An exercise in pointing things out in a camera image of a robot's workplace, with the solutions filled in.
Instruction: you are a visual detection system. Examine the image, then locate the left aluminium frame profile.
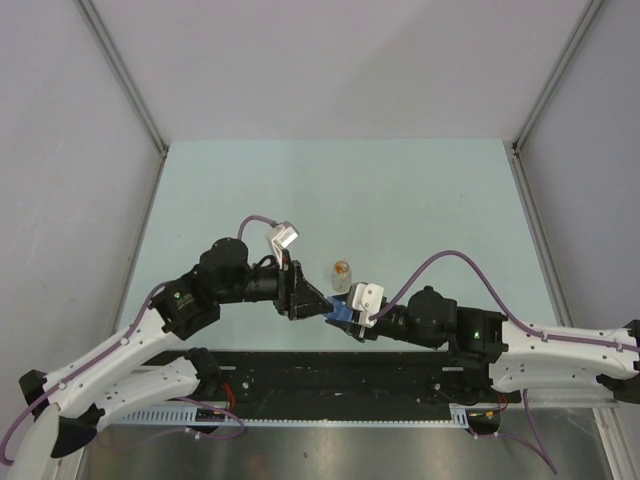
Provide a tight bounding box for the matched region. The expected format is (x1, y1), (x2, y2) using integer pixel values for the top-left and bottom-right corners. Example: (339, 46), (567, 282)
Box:
(73, 0), (169, 158)

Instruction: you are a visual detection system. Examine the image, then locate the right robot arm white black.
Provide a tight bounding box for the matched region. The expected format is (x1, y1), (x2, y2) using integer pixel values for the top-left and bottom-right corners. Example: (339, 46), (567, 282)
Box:
(325, 286), (639, 404)

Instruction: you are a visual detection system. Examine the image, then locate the blue plastic pill organizer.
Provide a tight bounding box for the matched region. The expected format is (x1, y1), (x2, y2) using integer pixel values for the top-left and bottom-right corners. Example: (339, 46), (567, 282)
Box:
(325, 294), (353, 319)

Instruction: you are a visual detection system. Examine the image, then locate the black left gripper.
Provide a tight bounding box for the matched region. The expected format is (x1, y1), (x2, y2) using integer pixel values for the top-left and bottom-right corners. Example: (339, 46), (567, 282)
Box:
(217, 249), (333, 320)

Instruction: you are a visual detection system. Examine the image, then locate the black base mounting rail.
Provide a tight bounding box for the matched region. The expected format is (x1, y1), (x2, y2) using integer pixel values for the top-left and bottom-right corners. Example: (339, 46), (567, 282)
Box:
(149, 348), (521, 421)

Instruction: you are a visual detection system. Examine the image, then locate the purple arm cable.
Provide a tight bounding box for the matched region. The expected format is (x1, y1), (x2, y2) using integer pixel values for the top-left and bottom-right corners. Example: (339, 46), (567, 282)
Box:
(369, 249), (631, 476)
(0, 213), (281, 466)

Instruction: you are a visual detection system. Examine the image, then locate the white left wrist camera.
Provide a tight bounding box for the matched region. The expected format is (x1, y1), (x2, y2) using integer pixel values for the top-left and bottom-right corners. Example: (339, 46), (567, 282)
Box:
(266, 221), (299, 266)

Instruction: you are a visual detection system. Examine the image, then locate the grey aluminium corner profile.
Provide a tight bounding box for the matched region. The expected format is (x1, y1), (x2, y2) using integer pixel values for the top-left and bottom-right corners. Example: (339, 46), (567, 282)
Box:
(511, 0), (609, 155)

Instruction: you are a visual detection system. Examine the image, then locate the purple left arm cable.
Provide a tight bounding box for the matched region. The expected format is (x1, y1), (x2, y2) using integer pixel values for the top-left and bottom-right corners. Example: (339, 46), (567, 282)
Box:
(0, 213), (281, 466)

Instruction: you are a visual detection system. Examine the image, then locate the white slotted cable duct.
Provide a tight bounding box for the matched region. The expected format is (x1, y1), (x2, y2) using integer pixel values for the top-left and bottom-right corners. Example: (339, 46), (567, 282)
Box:
(107, 402), (501, 430)

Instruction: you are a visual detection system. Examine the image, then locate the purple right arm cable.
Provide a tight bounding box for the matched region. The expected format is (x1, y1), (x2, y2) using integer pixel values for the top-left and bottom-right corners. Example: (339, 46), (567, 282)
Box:
(369, 249), (631, 476)

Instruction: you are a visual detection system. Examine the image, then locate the clear glass pill bottle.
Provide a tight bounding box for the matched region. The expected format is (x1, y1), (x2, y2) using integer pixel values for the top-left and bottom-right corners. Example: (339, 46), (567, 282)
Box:
(331, 260), (352, 294)

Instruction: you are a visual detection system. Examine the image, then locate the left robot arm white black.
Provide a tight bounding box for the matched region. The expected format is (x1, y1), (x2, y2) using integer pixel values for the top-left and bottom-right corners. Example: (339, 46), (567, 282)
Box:
(19, 237), (333, 458)

